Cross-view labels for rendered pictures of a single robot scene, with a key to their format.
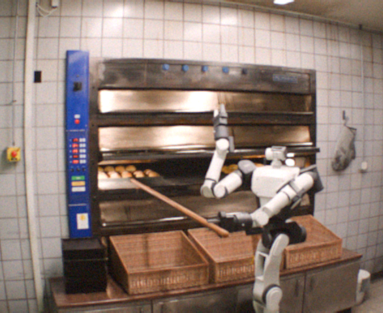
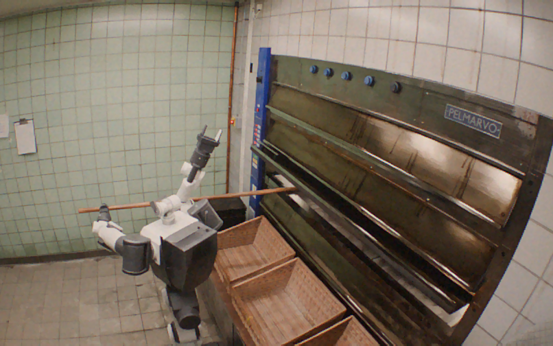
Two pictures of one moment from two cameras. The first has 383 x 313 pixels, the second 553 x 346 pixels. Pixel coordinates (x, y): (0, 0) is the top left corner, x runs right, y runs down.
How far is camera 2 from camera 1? 3.46 m
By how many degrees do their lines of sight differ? 84
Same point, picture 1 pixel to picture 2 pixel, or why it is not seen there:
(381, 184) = not seen: outside the picture
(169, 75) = (315, 80)
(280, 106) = (440, 176)
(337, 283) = not seen: outside the picture
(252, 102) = (396, 147)
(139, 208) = (282, 209)
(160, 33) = (311, 27)
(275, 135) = (418, 224)
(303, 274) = not seen: outside the picture
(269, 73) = (438, 99)
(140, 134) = (290, 138)
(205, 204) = (320, 247)
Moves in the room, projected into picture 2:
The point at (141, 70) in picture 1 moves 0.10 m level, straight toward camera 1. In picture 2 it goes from (298, 70) to (282, 68)
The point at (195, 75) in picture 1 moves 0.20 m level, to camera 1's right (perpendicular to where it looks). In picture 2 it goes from (337, 84) to (346, 89)
